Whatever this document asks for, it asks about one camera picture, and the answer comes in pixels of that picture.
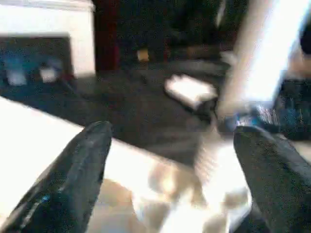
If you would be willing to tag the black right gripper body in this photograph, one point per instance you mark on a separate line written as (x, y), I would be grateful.
(291, 109)

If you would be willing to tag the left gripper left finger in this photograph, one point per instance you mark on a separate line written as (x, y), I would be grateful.
(68, 184)

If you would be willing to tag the white plastic table top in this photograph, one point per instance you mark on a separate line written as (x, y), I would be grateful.
(29, 145)

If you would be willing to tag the small yellow tag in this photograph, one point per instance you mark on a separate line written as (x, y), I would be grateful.
(142, 54)

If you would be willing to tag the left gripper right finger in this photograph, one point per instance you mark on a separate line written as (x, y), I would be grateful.
(282, 184)

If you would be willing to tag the black plastic mat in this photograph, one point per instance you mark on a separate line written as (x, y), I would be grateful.
(121, 107)

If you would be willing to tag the white cabinet with glass doors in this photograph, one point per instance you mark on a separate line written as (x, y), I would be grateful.
(48, 19)

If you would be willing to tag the white plastic table leg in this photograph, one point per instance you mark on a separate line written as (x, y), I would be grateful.
(262, 48)

